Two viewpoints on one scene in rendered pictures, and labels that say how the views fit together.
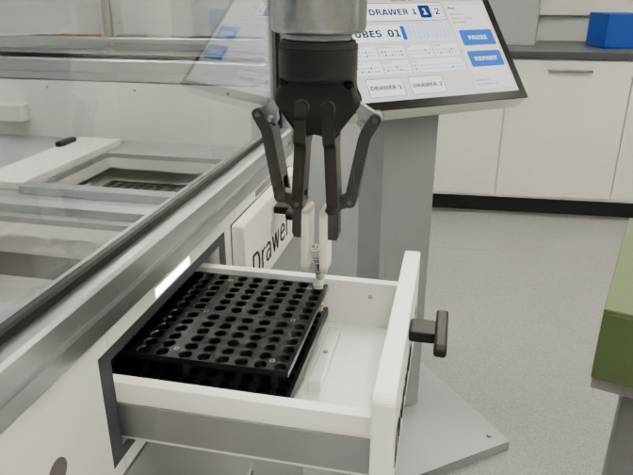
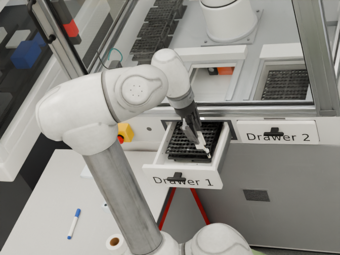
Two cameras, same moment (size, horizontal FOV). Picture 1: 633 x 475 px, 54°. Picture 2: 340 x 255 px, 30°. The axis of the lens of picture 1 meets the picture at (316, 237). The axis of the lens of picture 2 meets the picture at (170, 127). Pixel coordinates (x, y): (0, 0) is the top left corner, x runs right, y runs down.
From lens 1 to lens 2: 2.37 m
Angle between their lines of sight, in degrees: 90
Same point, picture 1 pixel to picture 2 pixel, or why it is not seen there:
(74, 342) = (151, 114)
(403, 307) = (177, 167)
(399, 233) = not seen: outside the picture
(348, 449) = not seen: hidden behind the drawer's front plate
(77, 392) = (154, 121)
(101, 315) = (160, 113)
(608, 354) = not seen: hidden behind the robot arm
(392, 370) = (150, 166)
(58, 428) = (148, 123)
